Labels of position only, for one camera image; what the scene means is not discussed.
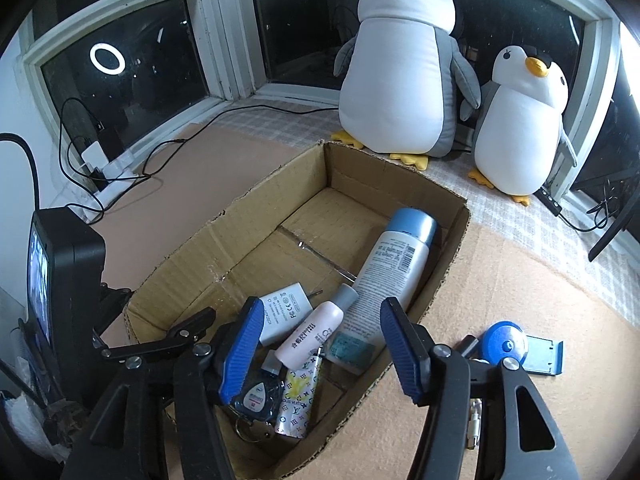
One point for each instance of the black usb hub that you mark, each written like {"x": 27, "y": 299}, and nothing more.
{"x": 550, "y": 202}

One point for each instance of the black tripod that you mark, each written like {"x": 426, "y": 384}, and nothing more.
{"x": 607, "y": 240}

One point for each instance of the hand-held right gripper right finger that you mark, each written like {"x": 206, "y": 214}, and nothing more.
{"x": 400, "y": 355}

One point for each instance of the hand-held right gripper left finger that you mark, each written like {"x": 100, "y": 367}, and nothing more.
{"x": 245, "y": 355}

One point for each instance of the brown mat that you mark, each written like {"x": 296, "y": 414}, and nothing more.
{"x": 500, "y": 285}

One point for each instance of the small green label packet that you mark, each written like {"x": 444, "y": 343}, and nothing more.
{"x": 350, "y": 350}

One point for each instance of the white plastic bag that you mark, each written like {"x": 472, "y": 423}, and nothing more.
{"x": 20, "y": 420}

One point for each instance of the large penguin plush toy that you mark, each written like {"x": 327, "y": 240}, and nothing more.
{"x": 395, "y": 75}

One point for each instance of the white bottle with blue cap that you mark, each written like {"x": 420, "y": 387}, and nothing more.
{"x": 390, "y": 270}

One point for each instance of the white charger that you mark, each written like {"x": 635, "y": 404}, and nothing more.
{"x": 285, "y": 310}

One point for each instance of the white plug adapter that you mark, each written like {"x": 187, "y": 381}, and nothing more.
{"x": 92, "y": 152}

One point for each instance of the small pink-white bottle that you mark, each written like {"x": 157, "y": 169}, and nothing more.
{"x": 310, "y": 330}

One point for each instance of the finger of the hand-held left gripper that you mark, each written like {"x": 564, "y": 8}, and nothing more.
{"x": 165, "y": 337}

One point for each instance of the white power strip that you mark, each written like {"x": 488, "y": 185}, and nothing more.
{"x": 120, "y": 167}

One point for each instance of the car key fob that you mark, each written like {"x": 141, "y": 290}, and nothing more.
{"x": 257, "y": 400}

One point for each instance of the small black rectangular stick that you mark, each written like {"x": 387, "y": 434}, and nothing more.
{"x": 469, "y": 344}

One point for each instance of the white window frame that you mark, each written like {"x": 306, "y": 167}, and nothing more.
{"x": 220, "y": 35}

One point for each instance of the brown cardboard box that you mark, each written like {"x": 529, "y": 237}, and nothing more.
{"x": 240, "y": 240}

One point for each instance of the white patterned pouch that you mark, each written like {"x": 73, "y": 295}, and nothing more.
{"x": 297, "y": 405}

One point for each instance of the small penguin plush toy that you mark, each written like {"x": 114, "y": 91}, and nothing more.
{"x": 520, "y": 130}

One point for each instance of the blue round tape measure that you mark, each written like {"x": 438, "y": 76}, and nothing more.
{"x": 500, "y": 342}

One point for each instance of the black plug adapter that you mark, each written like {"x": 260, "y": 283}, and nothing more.
{"x": 105, "y": 135}

